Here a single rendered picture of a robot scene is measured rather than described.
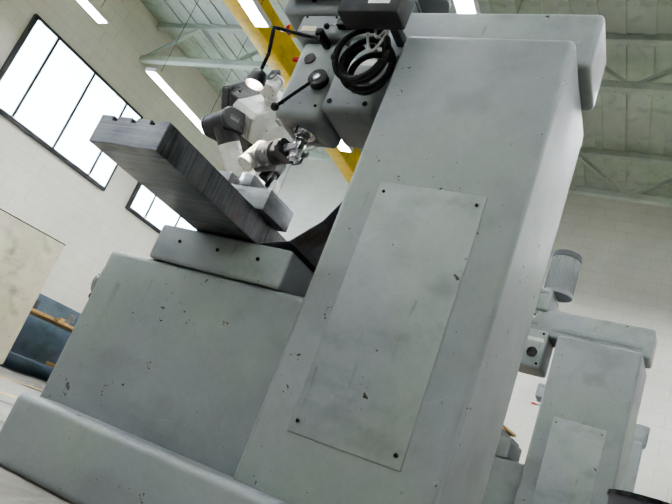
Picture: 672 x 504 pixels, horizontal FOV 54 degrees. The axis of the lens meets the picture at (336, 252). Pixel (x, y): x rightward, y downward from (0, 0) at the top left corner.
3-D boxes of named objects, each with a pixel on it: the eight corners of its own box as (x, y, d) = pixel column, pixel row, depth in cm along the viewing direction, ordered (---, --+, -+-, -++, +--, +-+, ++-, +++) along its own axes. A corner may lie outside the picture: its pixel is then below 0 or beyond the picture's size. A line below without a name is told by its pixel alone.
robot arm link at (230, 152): (225, 201, 270) (211, 148, 268) (254, 195, 275) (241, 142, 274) (233, 198, 260) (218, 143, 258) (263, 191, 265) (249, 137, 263)
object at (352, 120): (318, 107, 214) (345, 43, 222) (344, 148, 235) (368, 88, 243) (369, 111, 206) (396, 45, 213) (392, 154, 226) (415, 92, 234)
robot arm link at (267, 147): (283, 130, 226) (261, 133, 234) (272, 154, 223) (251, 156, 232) (307, 150, 234) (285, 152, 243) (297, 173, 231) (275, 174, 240)
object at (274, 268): (146, 255, 208) (162, 221, 211) (204, 295, 237) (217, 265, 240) (276, 287, 184) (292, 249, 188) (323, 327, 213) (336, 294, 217)
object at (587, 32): (342, 55, 222) (362, 9, 228) (364, 96, 241) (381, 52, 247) (590, 66, 185) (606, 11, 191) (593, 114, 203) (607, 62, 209)
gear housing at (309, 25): (292, 35, 234) (303, 13, 237) (319, 79, 254) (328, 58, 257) (377, 37, 218) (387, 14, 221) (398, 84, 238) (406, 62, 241)
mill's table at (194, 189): (87, 140, 164) (101, 113, 167) (293, 311, 267) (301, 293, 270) (156, 150, 153) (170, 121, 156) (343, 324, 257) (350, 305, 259)
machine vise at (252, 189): (174, 195, 208) (189, 165, 211) (201, 217, 220) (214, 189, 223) (262, 209, 190) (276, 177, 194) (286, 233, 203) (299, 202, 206)
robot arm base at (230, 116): (202, 142, 268) (198, 114, 268) (226, 144, 278) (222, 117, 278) (226, 132, 258) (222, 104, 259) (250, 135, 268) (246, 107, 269)
